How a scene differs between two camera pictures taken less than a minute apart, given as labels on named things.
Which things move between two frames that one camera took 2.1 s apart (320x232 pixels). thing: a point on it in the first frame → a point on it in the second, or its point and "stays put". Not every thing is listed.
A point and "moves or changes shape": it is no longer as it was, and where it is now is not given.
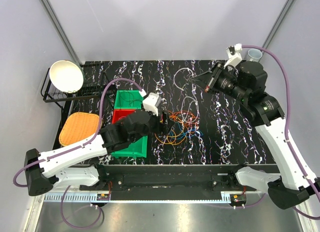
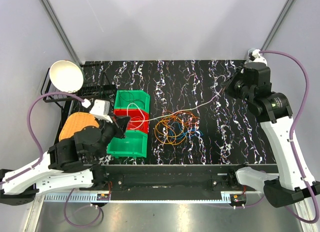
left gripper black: [165, 127] → [123, 121]
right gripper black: [209, 79] → [227, 87]
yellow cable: [172, 143] stays put
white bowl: [66, 76] stays put
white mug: [254, 55] stays put
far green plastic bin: [128, 100] stays put
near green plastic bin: [137, 148] stays put
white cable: [184, 99] moves or changes shape
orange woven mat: [78, 126] stays put
